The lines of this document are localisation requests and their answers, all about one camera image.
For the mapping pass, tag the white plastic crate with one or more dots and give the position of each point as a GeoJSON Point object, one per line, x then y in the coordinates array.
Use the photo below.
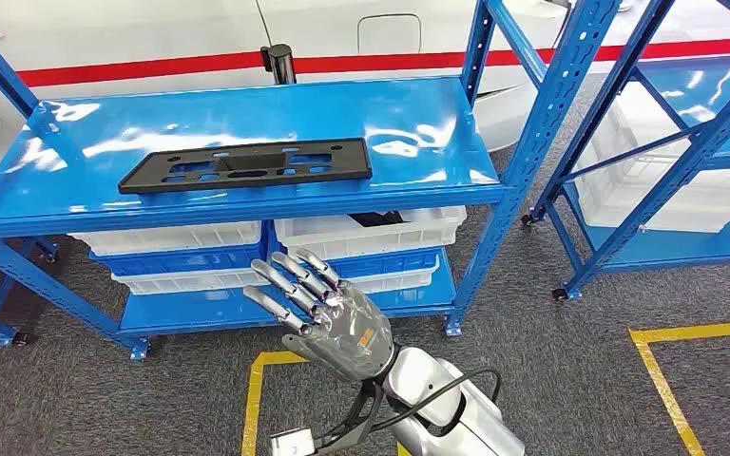
{"type": "Point", "coordinates": [163, 238]}
{"type": "Point", "coordinates": [371, 242]}
{"type": "Point", "coordinates": [396, 283]}
{"type": "Point", "coordinates": [182, 282]}

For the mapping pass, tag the black plastic part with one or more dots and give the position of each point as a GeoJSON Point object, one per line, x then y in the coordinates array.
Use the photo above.
{"type": "Point", "coordinates": [377, 219]}

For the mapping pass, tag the white car with red stripe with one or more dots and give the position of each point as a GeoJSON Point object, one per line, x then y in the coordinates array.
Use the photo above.
{"type": "Point", "coordinates": [151, 31]}

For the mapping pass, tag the large translucent white crate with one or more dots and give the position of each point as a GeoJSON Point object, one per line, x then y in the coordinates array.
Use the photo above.
{"type": "Point", "coordinates": [705, 201]}

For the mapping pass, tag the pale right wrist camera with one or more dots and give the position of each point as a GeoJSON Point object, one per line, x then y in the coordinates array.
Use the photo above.
{"type": "Point", "coordinates": [291, 444]}

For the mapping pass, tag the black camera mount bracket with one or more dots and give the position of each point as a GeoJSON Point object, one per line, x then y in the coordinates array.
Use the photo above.
{"type": "Point", "coordinates": [355, 415]}

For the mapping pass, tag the black stanchion post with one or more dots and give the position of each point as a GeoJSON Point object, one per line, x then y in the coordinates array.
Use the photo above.
{"type": "Point", "coordinates": [280, 63]}

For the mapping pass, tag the blue plastic crate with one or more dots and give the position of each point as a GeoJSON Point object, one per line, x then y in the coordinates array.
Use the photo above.
{"type": "Point", "coordinates": [176, 261]}
{"type": "Point", "coordinates": [390, 264]}

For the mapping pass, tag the black plastic plate bracket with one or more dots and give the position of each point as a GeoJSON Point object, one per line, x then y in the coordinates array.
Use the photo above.
{"type": "Point", "coordinates": [355, 160]}

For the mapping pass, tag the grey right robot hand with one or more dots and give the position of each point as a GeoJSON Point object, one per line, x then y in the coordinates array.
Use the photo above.
{"type": "Point", "coordinates": [346, 327]}

